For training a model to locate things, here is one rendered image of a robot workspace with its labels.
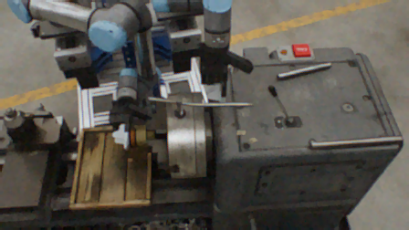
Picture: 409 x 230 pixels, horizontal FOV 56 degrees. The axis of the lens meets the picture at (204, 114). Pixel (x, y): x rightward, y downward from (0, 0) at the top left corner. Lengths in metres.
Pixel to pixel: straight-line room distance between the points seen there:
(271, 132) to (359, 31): 2.53
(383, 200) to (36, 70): 2.69
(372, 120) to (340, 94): 0.14
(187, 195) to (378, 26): 2.69
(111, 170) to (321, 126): 0.83
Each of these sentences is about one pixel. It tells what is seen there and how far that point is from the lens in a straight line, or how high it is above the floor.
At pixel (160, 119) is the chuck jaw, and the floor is 1.15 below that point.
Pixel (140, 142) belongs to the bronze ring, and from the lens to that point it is 1.40.
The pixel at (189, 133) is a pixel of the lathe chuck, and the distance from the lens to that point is 1.27.
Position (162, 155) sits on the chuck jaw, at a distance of 1.35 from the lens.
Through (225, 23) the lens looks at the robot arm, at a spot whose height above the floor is 1.58.
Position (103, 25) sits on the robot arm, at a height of 1.43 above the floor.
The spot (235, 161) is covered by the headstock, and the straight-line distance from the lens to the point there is 1.19.
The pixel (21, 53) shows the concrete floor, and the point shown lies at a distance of 3.56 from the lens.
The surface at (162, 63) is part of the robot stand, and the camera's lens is 1.99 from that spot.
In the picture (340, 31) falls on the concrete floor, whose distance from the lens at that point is 3.62.
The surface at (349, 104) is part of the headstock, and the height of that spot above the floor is 1.25.
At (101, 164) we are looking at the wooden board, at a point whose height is 0.88.
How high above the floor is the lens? 2.27
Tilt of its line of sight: 54 degrees down
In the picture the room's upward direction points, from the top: straight up
